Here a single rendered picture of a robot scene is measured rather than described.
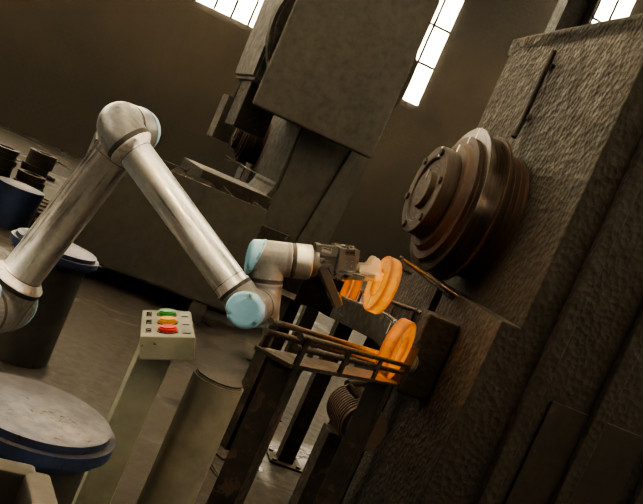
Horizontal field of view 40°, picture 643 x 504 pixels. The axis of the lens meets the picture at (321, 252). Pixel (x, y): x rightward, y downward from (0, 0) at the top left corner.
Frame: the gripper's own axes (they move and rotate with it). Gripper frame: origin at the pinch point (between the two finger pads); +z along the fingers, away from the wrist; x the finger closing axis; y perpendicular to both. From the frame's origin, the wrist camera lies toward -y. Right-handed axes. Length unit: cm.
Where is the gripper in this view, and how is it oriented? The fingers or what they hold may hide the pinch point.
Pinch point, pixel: (384, 278)
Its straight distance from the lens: 232.4
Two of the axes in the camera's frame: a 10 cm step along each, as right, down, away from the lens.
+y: 1.4, -9.8, -1.4
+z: 9.7, 1.1, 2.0
